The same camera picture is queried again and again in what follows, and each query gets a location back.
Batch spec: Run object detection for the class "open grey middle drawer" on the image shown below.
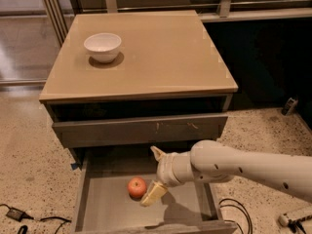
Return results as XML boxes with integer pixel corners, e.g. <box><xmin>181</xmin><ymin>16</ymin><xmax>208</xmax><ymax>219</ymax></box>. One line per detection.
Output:
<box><xmin>71</xmin><ymin>147</ymin><xmax>238</xmax><ymax>234</ymax></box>

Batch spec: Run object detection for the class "small dark floor device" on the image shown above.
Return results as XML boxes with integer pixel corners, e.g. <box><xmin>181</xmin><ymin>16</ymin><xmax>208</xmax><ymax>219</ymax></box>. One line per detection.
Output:
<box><xmin>282</xmin><ymin>97</ymin><xmax>298</xmax><ymax>115</ymax></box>

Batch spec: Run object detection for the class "grey top drawer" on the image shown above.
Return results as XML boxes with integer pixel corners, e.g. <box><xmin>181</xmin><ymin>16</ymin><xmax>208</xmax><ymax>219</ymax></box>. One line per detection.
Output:
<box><xmin>53</xmin><ymin>113</ymin><xmax>227</xmax><ymax>148</ymax></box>

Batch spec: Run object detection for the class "grey cabinet with tan top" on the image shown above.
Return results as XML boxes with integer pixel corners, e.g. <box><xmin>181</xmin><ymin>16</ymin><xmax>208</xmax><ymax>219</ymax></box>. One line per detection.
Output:
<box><xmin>39</xmin><ymin>11</ymin><xmax>238</xmax><ymax>163</ymax></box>

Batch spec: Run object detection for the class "white power strip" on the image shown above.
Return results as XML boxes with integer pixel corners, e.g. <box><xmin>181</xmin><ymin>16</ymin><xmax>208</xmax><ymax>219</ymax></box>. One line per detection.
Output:
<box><xmin>278</xmin><ymin>207</ymin><xmax>312</xmax><ymax>234</ymax></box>

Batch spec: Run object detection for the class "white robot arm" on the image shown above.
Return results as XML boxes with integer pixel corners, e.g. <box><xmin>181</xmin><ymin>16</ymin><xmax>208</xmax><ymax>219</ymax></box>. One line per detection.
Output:
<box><xmin>140</xmin><ymin>140</ymin><xmax>312</xmax><ymax>207</ymax></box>

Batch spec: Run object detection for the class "black power adapter with cable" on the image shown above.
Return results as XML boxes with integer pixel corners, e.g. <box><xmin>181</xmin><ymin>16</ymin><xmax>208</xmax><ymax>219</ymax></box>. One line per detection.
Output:
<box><xmin>0</xmin><ymin>204</ymin><xmax>71</xmax><ymax>234</ymax></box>

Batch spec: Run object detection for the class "white ceramic bowl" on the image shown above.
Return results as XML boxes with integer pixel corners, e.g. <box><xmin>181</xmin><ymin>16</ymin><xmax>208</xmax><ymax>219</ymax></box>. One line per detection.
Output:
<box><xmin>84</xmin><ymin>33</ymin><xmax>122</xmax><ymax>63</ymax></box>

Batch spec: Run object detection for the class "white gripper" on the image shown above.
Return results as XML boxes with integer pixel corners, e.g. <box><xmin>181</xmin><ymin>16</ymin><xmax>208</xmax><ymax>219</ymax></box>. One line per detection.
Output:
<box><xmin>140</xmin><ymin>146</ymin><xmax>194</xmax><ymax>207</ymax></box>

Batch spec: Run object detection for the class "black looped cable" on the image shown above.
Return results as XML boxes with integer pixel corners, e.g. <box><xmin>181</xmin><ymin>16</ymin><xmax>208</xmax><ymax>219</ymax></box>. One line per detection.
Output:
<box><xmin>218</xmin><ymin>198</ymin><xmax>254</xmax><ymax>234</ymax></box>

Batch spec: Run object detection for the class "red apple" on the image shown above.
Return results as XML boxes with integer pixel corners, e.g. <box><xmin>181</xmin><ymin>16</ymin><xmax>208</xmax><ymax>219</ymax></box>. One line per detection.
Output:
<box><xmin>127</xmin><ymin>176</ymin><xmax>147</xmax><ymax>199</ymax></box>

